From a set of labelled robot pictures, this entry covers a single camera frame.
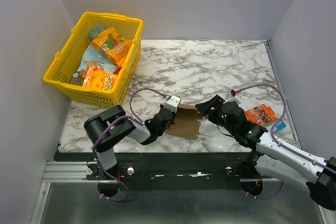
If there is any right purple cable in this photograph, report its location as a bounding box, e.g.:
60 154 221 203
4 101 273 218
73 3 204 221
230 84 336 175

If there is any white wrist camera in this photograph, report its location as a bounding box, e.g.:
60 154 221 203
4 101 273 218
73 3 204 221
225 90 241 105
163 95 181 113

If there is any light blue snack bag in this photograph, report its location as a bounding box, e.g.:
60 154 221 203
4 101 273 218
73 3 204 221
77 45 118 79

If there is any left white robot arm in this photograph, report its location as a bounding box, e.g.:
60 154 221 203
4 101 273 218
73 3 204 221
83 105 176 179

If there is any orange snack box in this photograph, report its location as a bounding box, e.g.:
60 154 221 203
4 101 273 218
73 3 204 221
245 104 278 126

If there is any orange sponge daddy package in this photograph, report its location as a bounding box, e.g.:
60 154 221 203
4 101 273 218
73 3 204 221
82 67 118 92

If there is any teal white small packet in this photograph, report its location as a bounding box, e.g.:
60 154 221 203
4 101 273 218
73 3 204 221
265 120 287 133

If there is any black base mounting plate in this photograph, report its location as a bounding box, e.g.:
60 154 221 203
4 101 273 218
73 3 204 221
86 152 274 191

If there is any green round scouring pad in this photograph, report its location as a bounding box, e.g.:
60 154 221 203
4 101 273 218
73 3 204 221
88 25 108 42

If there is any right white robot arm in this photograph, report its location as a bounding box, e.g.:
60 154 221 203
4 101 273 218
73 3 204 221
195 95 335 211

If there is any brown cardboard paper box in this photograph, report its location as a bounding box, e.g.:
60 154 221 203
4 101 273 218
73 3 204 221
165 103 203 140

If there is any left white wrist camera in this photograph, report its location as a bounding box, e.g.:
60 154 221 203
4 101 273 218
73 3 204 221
163 95 181 113

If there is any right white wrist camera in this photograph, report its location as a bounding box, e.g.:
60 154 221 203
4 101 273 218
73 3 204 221
225 90 241 105

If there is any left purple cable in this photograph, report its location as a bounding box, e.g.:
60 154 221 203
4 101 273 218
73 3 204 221
91 88 170 154

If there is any yellow plastic basket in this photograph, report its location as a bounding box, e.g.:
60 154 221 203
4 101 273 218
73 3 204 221
43 12 143 108

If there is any orange gummy candy bag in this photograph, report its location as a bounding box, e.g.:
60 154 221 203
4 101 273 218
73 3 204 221
90 27 132 67

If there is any purple cable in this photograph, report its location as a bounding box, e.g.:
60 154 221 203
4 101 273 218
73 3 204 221
91 88 170 154
230 84 336 175

